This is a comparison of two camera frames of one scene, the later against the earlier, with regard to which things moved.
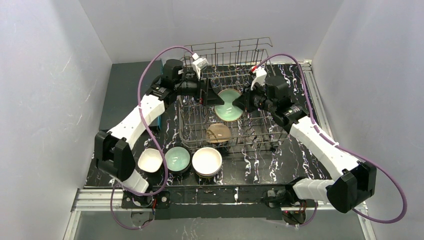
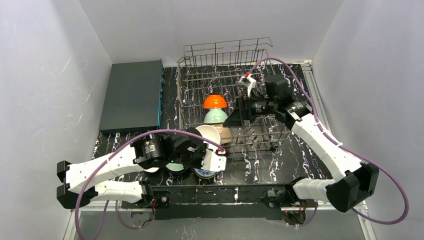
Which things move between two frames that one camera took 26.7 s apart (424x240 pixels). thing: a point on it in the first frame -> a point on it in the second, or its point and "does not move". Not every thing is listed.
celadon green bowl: x=227 y=112 -> x=214 y=115
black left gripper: x=202 y=91 -> x=201 y=149
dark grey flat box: x=121 y=93 does not move
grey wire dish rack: x=229 y=65 does not move
